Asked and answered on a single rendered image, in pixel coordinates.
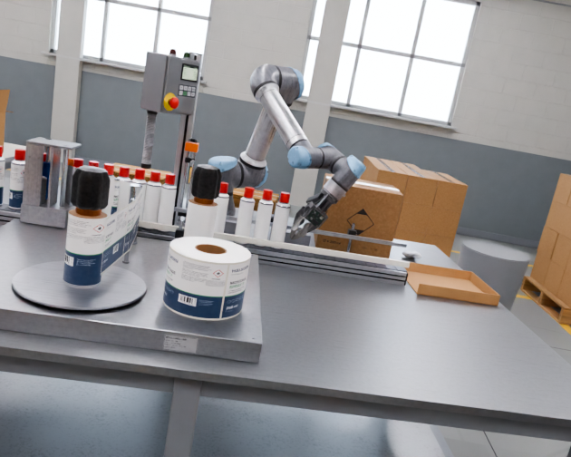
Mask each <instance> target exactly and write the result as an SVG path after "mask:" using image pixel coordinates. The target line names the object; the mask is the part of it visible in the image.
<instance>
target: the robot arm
mask: <svg viewBox="0 0 571 457"><path fill-rule="evenodd" d="M250 88H251V92H252V93H253V95H254V97H255V99H256V101H257V102H259V103H262V105H263V109H262V112H261V113H260V116H259V118H258V121H257V123H256V128H255V129H254V132H253V134H252V137H251V139H250V142H249V144H248V146H247V150H246V151H244V152H242V153H241V154H240V157H239V160H237V159H236V158H234V157H229V156H217V157H213V158H211V159H210V160H209V161H208V165H212V166H215V167H218V168H219V169H220V171H221V174H222V179H221V182H226V183H228V189H227V195H228V196H229V200H228V205H227V215H228V216H235V213H236V209H235V204H234V200H233V192H234V189H243V188H244V187H252V188H258V187H260V186H262V185H263V184H264V183H265V182H266V179H267V175H268V173H267V171H268V169H267V165H266V160H265V158H266V155H267V153H268V150H269V148H270V145H271V143H272V141H273V139H274V137H275V134H276V130H277V131H278V133H279V134H280V136H281V138H282V140H283V141H284V143H285V145H286V147H287V148H288V149H289V152H288V155H287V158H288V162H289V164H290V165H291V166H292V167H293V168H297V169H302V170H303V169H328V170H329V171H330V172H332V173H333V176H332V178H331V179H329V180H328V181H327V182H326V183H325V185H324V189H321V193H319V194H316V195H314V196H312V197H309V198H308V199H307V201H306V203H307V205H306V206H303V207H302V208H301V209H300V210H298V211H297V212H296V214H295V219H294V222H293V226H292V228H291V232H290V238H291V239H292V240H293V239H297V238H301V237H302V238H303V237H304V236H305V235H306V234H307V233H308V232H310V231H313V230H315V229H317V228H320V227H321V226H322V225H323V224H324V222H323V221H326V220H327V219H328V217H327V215H326V213H327V210H328V209H329V208H330V207H331V205H332V204H336V203H337V202H338V200H340V199H341V198H342V197H343V196H344V197H345V193H346V192H347V191H348V190H349V189H350V188H351V187H352V186H353V185H354V183H355V182H356V181H357V180H358V179H360V177H361V175H362V174H363V173H364V171H365V170H366V167H365V166H364V165H363V164H362V163H361V162H360V161H359V160H358V159H356V158H355V157H354V156H353V155H350V156H349V157H348V158H346V157H345V156H344V155H343V154H342V153H341V152H340V151H339V150H337V149H336V148H335V146H333V145H331V144H330V143H327V142H325V143H323V144H320V145H319V146H318V147H312V146H311V144H310V142H309V141H308V139H307V138H306V137H305V134H304V133H303V131H302V129H301V128H300V126H299V125H298V123H297V121H296V120H295V117H294V116H293V114H292V113H291V112H290V110H289V109H288V108H289V107H291V105H292V103H293V100H297V99H298V98H300V97H301V96H302V95H303V93H304V89H305V81H304V77H303V75H302V74H301V73H300V72H299V71H298V70H296V69H293V68H291V67H284V66H278V65H273V64H263V65H260V66H258V67H257V68H256V69H255V70H254V71H253V73H252V75H251V78H250ZM325 212H326V213H325ZM304 219H307V220H308V221H309V222H306V223H305V224H304V222H305V220H304ZM322 222H323V223H322ZM303 224H304V226H303V228H301V229H299V231H298V232H297V233H296V234H295V232H296V231H297V230H298V228H299V226H301V225H303Z"/></svg>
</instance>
